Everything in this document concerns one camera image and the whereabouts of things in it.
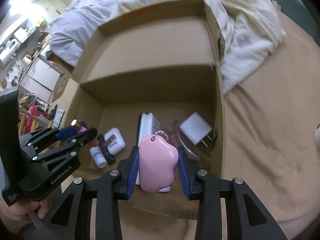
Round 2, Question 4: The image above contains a black red lip balm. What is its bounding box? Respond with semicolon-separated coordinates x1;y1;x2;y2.
97;134;116;165

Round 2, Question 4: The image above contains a white power adapter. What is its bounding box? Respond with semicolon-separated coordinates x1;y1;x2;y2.
179;112;213;148

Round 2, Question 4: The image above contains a pink rectangular tag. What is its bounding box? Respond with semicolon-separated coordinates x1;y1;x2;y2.
71;119;87;133

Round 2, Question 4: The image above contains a red suitcase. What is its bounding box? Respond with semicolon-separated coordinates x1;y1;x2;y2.
18;105;50;136

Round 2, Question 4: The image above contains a cream patterned blanket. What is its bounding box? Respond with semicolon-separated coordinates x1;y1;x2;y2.
113;0;285;94

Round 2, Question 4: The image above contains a green headboard cushion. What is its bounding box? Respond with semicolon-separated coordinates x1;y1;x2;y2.
272;0;319;45

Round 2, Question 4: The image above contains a brown patterned rug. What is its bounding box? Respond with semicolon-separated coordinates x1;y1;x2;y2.
52;74;69;102

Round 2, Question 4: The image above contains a white grey duvet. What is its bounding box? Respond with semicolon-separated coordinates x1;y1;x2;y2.
49;0;121;67

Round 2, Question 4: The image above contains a clear pink plastic bag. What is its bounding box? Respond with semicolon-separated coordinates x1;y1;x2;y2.
162;121;204;164

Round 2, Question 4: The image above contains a white pill bottle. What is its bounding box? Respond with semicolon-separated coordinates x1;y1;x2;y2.
89;146;107;168

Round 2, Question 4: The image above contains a white cabinet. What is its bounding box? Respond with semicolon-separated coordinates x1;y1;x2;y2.
20;57;60;102

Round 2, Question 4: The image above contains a brown cardboard box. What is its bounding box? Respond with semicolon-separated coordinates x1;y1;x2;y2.
51;0;227;219

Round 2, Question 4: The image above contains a white remote case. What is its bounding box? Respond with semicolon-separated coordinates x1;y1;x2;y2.
134;112;172;193

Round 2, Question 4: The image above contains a black gold battery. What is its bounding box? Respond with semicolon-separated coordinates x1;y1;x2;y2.
106;134;117;147

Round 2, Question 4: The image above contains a white earbuds case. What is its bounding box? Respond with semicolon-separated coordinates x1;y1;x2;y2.
104;127;126;155

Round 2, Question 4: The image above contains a pink paw keychain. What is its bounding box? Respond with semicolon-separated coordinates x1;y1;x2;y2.
138;131;178;193

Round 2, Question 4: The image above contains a person's left hand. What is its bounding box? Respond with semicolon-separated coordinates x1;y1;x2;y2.
1;197;52;233

